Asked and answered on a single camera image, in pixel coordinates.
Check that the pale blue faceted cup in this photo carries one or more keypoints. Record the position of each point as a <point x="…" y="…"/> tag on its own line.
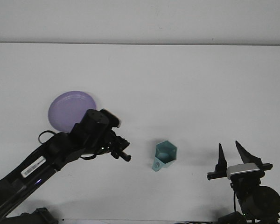
<point x="164" y="151"/>

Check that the pale purple round plate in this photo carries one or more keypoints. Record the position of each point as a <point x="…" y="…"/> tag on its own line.
<point x="65" y="107"/>

